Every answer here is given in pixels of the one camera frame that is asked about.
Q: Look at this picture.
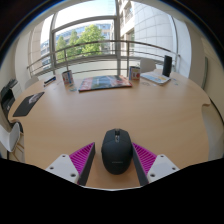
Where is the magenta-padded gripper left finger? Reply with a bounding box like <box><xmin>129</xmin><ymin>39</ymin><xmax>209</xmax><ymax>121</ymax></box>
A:
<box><xmin>44</xmin><ymin>142</ymin><xmax>97</xmax><ymax>187</ymax></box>

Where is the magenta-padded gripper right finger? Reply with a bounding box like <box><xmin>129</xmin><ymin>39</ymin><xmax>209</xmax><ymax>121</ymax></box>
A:
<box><xmin>131</xmin><ymin>142</ymin><xmax>181</xmax><ymax>187</ymax></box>

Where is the black computer mouse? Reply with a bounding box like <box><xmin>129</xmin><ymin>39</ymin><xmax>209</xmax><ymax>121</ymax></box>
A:
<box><xmin>100</xmin><ymin>128</ymin><xmax>134</xmax><ymax>176</ymax></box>

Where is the black mouse pad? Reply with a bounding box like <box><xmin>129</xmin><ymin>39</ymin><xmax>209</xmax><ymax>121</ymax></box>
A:
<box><xmin>12</xmin><ymin>91</ymin><xmax>46</xmax><ymax>118</ymax></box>

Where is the white chair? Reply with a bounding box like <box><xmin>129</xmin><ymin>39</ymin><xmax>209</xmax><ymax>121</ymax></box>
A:
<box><xmin>139</xmin><ymin>58</ymin><xmax>157</xmax><ymax>73</ymax></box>
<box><xmin>0</xmin><ymin>121</ymin><xmax>25</xmax><ymax>162</ymax></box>
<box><xmin>24</xmin><ymin>76</ymin><xmax>40</xmax><ymax>90</ymax></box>

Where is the white-blue book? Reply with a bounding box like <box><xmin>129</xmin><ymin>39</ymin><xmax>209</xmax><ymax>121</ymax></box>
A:
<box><xmin>139</xmin><ymin>71</ymin><xmax>172</xmax><ymax>86</ymax></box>

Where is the black office printer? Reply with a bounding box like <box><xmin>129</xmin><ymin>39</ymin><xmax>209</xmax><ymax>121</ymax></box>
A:
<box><xmin>0</xmin><ymin>78</ymin><xmax>18</xmax><ymax>116</ymax></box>

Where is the colourful magazine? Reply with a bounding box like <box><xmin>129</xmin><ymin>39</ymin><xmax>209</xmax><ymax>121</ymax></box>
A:
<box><xmin>78</xmin><ymin>74</ymin><xmax>134</xmax><ymax>92</ymax></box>

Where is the black upright speaker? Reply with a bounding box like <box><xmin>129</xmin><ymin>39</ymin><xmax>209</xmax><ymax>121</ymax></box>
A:
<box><xmin>162</xmin><ymin>54</ymin><xmax>174</xmax><ymax>78</ymax></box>

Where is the metal balcony railing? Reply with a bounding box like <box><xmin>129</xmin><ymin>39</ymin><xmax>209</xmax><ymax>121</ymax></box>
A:
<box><xmin>26</xmin><ymin>39</ymin><xmax>181</xmax><ymax>78</ymax></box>

